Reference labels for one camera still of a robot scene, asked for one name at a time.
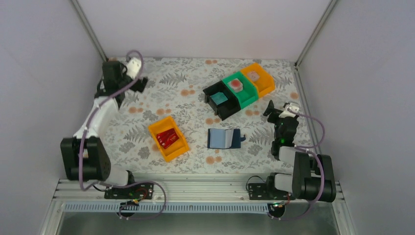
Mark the orange bin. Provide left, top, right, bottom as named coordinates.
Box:
left=148, top=116, right=189, bottom=162
left=240, top=63, right=276, bottom=98

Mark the far orange bin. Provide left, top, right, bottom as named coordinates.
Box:
left=240, top=63, right=276, bottom=98

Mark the near orange bin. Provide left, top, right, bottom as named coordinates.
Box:
left=148, top=116, right=189, bottom=162

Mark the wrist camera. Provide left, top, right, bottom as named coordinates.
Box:
left=126, top=57, right=142, bottom=79
left=278, top=102, right=300, bottom=118

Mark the green bin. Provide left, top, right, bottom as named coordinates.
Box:
left=222, top=71, right=259, bottom=110

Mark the red VIP card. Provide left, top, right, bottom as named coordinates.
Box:
left=156, top=128, right=180, bottom=149

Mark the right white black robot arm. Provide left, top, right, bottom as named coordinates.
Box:
left=264, top=101, right=337, bottom=202

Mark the blue card holder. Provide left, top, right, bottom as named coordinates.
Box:
left=207, top=128, right=246, bottom=149

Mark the black bin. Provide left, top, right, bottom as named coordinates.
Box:
left=203, top=81, right=241, bottom=120

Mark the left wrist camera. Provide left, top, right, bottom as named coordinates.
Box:
left=126, top=57, right=142, bottom=79

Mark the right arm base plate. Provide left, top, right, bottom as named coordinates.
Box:
left=246, top=183, right=296, bottom=201

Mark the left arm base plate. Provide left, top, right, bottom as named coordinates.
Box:
left=104, top=183, right=154, bottom=200

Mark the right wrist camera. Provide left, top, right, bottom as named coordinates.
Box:
left=278, top=102, right=300, bottom=118

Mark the aluminium rail frame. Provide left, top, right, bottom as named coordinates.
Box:
left=51, top=173, right=345, bottom=203

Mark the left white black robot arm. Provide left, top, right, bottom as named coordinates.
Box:
left=60, top=57, right=148, bottom=190

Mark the teal card in black bin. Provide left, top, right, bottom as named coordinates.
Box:
left=210, top=92, right=228, bottom=106

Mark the floral table mat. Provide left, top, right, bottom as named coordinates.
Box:
left=102, top=58, right=300, bottom=174

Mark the card in far orange bin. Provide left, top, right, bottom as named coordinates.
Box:
left=247, top=70, right=260, bottom=82

